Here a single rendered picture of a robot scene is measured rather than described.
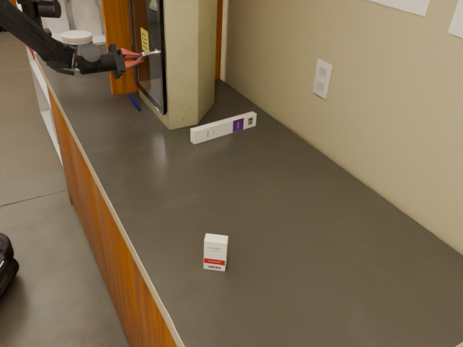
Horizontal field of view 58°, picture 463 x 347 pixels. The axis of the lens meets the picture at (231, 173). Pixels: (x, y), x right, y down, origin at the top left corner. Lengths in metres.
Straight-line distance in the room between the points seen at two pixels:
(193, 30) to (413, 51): 0.66
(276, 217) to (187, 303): 0.35
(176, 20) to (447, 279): 1.02
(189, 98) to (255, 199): 0.49
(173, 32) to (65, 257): 1.45
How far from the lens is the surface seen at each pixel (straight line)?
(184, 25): 1.39
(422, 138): 1.19
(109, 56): 1.43
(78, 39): 2.03
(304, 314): 0.91
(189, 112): 1.50
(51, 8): 1.68
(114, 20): 1.71
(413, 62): 1.18
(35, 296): 2.28
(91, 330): 2.08
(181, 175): 1.25
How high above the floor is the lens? 1.64
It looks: 34 degrees down
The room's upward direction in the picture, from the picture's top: 3 degrees clockwise
